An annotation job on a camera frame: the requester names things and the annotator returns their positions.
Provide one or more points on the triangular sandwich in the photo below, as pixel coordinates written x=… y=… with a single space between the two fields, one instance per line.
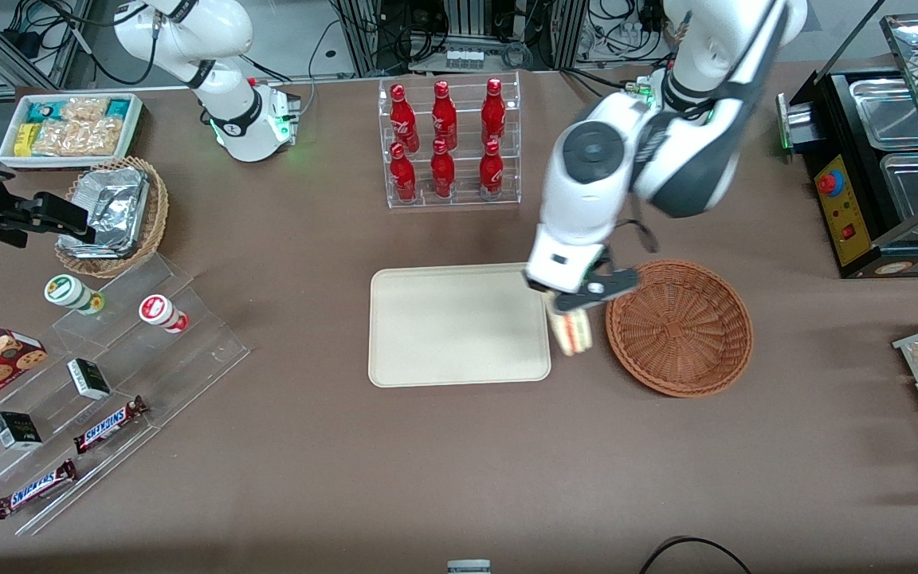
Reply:
x=572 y=333

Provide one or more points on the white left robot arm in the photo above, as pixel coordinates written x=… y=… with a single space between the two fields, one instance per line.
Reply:
x=594 y=175

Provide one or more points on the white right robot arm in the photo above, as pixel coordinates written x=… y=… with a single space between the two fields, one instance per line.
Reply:
x=236 y=119

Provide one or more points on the brown wicker basket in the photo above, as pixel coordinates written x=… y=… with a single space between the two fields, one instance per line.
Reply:
x=678 y=327

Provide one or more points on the light tan wicker basket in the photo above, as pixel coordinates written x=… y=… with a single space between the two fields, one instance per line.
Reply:
x=158 y=215

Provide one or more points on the cream plastic tray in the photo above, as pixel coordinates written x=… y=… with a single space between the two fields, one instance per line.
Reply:
x=459 y=325

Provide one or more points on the aluminium foil container stack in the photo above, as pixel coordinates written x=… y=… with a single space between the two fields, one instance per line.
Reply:
x=112 y=207

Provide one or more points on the green lid yogurt cup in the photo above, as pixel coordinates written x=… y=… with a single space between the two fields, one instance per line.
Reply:
x=64 y=291

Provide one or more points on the large clear cracker bag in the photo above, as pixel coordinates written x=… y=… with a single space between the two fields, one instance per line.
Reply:
x=80 y=137

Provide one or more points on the yellow snack packet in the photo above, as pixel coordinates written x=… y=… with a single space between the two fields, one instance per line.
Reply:
x=24 y=139

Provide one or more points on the teal snack packet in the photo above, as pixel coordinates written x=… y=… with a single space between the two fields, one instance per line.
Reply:
x=46 y=112
x=119 y=108

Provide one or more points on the small clear cracker bag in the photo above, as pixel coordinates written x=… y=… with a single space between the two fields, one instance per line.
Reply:
x=86 y=108

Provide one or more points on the red cola bottle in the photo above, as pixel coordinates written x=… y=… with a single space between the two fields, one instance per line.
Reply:
x=442 y=171
x=493 y=112
x=491 y=171
x=402 y=115
x=444 y=115
x=403 y=175

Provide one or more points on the white rectangular snack bin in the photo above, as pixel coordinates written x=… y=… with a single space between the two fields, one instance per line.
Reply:
x=134 y=127

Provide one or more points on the red lid yogurt cup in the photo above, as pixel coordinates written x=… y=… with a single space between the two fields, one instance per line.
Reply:
x=158 y=309

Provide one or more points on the small black carton box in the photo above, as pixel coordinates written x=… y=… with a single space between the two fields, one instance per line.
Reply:
x=88 y=379
x=17 y=430

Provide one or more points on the clear acrylic bottle rack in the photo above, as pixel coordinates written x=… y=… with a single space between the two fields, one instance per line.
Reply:
x=467 y=96

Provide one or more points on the clear acrylic step display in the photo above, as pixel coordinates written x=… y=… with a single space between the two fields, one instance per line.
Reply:
x=180 y=367

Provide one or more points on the Snickers chocolate bar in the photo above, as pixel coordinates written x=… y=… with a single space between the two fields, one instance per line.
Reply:
x=35 y=489
x=108 y=425

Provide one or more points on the white power strip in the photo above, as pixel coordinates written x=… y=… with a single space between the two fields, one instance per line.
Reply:
x=463 y=57

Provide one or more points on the black hot dog machine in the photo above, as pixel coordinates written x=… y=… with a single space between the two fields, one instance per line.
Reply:
x=845 y=211

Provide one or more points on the grey white device edge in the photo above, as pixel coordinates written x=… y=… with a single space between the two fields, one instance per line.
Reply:
x=468 y=568

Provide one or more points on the aluminium profile frame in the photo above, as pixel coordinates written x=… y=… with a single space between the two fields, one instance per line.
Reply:
x=363 y=32

